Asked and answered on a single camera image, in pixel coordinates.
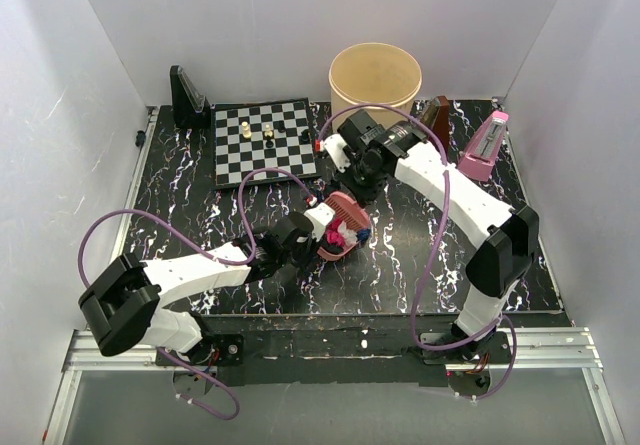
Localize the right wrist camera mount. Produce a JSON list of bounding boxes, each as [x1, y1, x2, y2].
[[318, 133, 351, 173]]

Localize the pink hand brush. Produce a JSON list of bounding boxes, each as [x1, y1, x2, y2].
[[324, 191, 371, 232]]

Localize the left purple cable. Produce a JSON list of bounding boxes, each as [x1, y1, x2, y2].
[[77, 167, 321, 421]]

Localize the brown metronome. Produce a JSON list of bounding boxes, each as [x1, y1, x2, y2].
[[416, 95, 450, 151]]

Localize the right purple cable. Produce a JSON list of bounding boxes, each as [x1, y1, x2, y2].
[[317, 103, 516, 400]]

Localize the blue paper scrap front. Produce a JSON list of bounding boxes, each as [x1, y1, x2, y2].
[[356, 229, 371, 243]]

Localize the beige plastic bucket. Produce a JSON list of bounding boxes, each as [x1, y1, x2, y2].
[[329, 43, 422, 131]]

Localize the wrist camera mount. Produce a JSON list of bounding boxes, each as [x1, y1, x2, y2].
[[303, 195, 335, 241], [318, 133, 351, 173]]

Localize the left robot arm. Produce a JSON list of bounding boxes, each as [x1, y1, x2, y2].
[[79, 209, 332, 365]]

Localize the pink metronome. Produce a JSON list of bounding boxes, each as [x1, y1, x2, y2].
[[457, 110, 509, 182]]

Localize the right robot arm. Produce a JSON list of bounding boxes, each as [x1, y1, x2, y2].
[[318, 105, 539, 363]]

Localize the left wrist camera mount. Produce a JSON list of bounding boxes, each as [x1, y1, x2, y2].
[[303, 195, 335, 241]]

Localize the pink plastic dustpan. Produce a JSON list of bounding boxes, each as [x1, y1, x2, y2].
[[317, 238, 356, 262]]

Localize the magenta paper scrap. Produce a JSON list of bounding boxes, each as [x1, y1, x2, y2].
[[325, 230, 345, 249]]

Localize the white chess piece left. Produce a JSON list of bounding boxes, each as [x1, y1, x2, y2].
[[241, 121, 252, 140]]

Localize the black white chessboard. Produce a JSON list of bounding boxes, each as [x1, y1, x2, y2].
[[212, 98, 320, 190]]

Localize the white twisted paper scrap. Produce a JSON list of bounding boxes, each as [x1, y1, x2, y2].
[[334, 220, 358, 248]]

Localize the black metronome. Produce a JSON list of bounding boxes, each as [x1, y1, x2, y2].
[[169, 65, 211, 130]]

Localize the purple cable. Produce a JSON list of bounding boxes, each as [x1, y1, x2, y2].
[[77, 167, 321, 421], [317, 103, 516, 400]]

